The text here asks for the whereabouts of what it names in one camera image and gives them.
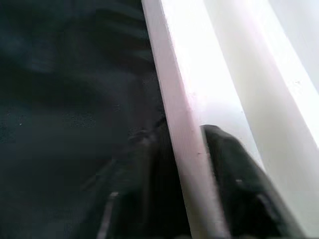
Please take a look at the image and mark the black table cloth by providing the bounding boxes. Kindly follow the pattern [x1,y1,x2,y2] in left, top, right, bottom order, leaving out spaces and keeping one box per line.
[0,0,175,239]

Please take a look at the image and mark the white plastic table top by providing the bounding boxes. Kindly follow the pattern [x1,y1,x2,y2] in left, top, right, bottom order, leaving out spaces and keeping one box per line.
[141,0,319,239]

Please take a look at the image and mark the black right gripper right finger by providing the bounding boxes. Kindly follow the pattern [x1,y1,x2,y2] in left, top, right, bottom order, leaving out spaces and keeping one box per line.
[200,124,297,239]

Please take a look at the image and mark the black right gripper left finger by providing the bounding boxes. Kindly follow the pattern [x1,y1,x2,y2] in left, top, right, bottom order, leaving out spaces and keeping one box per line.
[97,117,192,239]

